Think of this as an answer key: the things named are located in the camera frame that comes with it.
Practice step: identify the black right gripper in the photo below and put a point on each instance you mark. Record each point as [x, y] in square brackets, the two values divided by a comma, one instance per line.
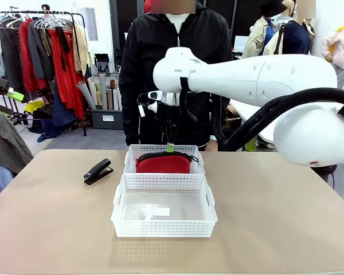
[169, 117]

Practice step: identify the red zip pouch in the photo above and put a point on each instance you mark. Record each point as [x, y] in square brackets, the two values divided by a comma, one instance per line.
[163, 166]

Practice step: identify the black stapler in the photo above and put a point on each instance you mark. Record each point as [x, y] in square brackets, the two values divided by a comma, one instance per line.
[99, 169]

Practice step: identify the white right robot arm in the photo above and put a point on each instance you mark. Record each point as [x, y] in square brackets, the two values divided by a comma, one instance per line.
[246, 77]

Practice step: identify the person's right forearm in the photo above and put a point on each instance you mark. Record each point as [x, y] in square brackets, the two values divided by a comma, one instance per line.
[130, 120]

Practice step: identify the person's left forearm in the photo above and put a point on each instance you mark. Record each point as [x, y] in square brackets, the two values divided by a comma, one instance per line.
[229, 86]

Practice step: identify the person's left hand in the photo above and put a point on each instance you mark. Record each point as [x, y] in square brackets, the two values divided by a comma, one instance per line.
[211, 146]

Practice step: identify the yellow garment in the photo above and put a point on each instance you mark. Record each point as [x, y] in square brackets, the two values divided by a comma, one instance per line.
[33, 106]

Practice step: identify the white perforated plastic basket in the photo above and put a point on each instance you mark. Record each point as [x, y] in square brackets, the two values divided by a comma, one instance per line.
[130, 160]
[160, 183]

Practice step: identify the grey draped jacket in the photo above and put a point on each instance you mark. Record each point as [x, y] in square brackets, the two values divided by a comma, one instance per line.
[5, 143]

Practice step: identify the white wristwatch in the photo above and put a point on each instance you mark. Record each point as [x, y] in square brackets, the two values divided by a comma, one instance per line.
[213, 138]

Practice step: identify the dark brown hanging coat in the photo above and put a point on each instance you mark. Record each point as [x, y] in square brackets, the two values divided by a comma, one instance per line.
[11, 57]

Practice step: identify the red hanging coat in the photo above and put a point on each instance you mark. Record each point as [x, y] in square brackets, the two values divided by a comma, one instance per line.
[24, 57]

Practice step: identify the blue jeans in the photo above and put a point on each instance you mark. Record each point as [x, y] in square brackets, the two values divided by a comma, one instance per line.
[61, 114]

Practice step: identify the grey hanging jacket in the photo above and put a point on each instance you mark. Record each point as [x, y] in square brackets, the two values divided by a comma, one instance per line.
[35, 51]

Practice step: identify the long red dress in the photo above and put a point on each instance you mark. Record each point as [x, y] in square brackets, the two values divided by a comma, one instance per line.
[66, 86]

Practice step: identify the grey storage crate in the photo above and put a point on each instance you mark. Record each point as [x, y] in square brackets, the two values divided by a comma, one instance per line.
[106, 118]

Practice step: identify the slanted grey paper roll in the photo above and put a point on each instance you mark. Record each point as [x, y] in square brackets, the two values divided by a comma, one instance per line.
[86, 94]

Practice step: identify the black scarf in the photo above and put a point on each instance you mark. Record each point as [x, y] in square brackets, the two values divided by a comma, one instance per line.
[63, 46]

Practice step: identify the green bag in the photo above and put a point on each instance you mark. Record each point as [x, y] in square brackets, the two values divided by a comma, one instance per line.
[250, 146]

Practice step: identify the white table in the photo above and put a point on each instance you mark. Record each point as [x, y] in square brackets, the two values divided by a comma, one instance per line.
[246, 114]

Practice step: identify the beige paper roll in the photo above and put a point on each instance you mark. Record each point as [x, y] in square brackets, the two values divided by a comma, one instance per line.
[93, 91]

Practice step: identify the brown paper roll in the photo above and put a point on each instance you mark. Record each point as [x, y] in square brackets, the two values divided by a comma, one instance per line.
[112, 84]

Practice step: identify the tall grey paper roll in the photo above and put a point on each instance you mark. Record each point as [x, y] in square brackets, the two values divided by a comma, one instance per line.
[102, 91]

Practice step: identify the beige hanging jacket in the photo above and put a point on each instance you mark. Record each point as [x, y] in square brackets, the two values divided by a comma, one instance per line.
[80, 48]

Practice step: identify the person in black jacket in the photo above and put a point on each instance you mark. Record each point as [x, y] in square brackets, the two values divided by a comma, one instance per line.
[149, 57]

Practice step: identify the black clothes rack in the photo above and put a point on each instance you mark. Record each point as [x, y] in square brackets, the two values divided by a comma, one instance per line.
[46, 13]

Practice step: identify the black bag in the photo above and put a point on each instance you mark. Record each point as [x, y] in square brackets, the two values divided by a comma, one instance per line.
[101, 64]

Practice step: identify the dark-haired person behind rack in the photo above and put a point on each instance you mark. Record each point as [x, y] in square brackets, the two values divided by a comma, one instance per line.
[46, 7]

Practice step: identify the mannequin in trench coat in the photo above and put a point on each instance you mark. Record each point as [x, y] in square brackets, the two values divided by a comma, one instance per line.
[255, 40]

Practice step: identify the mannequin in navy top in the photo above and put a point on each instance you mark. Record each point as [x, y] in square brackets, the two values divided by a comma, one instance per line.
[298, 37]

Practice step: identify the black hat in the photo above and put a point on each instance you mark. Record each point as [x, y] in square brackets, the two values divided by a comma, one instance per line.
[272, 7]

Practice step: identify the mannequin in pink jacket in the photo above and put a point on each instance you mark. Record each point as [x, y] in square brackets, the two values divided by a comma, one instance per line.
[341, 48]

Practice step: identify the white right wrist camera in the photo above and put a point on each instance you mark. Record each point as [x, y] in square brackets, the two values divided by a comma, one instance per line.
[154, 94]

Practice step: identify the grey wall panel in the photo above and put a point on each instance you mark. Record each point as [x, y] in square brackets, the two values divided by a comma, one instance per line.
[89, 24]

